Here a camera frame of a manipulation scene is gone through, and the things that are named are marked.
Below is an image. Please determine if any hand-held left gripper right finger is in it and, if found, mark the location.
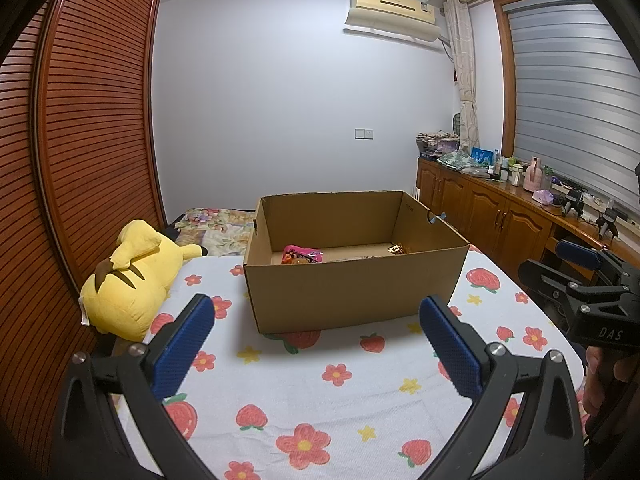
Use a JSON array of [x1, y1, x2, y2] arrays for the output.
[[419, 295, 586, 480]]

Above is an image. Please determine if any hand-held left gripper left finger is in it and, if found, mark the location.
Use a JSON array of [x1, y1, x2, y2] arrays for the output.
[[47, 294, 217, 480]]

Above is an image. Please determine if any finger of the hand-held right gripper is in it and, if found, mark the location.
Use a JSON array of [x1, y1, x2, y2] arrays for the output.
[[517, 258, 588, 333], [556, 239, 640, 286]]

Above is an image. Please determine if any brown cardboard box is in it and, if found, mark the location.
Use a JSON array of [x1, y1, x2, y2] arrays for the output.
[[243, 190, 470, 335]]

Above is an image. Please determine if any pink snack packet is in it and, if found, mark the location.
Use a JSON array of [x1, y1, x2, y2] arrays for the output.
[[281, 245, 324, 266]]

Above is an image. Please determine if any person's right hand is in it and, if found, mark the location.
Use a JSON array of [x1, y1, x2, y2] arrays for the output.
[[582, 345, 623, 417]]

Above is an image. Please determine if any black mini tripod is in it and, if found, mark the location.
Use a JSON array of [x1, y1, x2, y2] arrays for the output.
[[595, 207, 621, 238], [557, 190, 586, 218]]

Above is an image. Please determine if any yellow plush toy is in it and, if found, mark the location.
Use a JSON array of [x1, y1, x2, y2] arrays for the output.
[[80, 219, 208, 343]]

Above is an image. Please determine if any pink bottle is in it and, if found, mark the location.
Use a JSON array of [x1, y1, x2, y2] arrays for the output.
[[522, 156, 543, 192]]

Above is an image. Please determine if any long wooden cabinet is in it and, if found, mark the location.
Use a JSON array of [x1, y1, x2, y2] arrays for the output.
[[416, 157, 640, 281]]

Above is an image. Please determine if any flowered quilt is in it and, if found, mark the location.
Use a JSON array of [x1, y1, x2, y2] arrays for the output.
[[170, 207, 257, 257]]

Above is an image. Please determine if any green leaf patterned cloth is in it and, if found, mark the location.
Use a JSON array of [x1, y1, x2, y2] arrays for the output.
[[437, 149, 476, 171]]

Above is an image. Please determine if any grey window blind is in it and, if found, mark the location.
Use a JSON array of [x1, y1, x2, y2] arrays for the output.
[[500, 0, 640, 221]]

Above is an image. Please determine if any pile of folded cloths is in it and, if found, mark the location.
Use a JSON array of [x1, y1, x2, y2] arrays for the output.
[[416, 130, 460, 158]]

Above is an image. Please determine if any cream patterned curtain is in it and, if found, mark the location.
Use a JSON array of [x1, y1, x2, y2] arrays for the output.
[[442, 0, 481, 153]]

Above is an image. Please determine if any brown slatted wooden wardrobe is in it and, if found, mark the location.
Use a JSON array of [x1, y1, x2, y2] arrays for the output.
[[0, 0, 168, 461]]

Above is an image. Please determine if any white wall air conditioner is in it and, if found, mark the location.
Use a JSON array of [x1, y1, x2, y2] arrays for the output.
[[344, 0, 443, 43]]

